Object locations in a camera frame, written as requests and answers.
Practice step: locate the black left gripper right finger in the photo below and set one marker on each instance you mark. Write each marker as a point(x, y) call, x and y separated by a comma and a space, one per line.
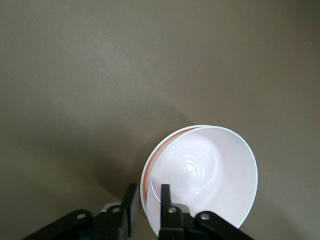
point(170, 220)

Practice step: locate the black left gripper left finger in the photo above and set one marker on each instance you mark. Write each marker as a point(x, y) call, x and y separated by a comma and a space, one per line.
point(131, 207)

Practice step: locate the pale pink plastic bowl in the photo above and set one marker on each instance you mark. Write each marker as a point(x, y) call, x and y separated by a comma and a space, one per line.
point(220, 162)

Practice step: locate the white plastic bowl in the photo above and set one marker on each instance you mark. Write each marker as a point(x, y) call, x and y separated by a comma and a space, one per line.
point(143, 197)

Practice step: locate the brown table cover sheet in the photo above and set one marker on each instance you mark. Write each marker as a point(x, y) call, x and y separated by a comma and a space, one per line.
point(100, 62)

